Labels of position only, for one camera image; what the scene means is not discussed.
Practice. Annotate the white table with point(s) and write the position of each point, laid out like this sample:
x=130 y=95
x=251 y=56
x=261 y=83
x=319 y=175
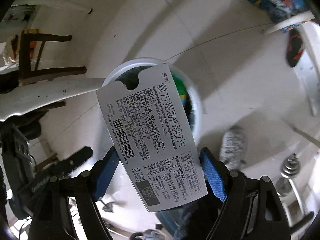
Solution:
x=27 y=98

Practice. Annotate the white round trash bin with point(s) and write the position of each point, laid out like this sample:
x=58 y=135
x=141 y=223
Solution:
x=127 y=73

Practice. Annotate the grey medicine box sleeve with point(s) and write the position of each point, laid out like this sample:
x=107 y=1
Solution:
x=152 y=136

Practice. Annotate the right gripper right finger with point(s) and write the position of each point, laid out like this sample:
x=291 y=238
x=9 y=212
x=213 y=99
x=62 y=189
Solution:
x=251 y=207

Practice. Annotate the blue printed carton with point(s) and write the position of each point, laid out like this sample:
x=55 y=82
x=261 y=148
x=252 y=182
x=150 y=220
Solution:
x=285 y=14

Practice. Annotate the red black slipper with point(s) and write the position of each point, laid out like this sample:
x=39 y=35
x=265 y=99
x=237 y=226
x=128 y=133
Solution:
x=294 y=48

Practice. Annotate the dumbbell right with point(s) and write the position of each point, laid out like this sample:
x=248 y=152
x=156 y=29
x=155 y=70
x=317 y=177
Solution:
x=289 y=170

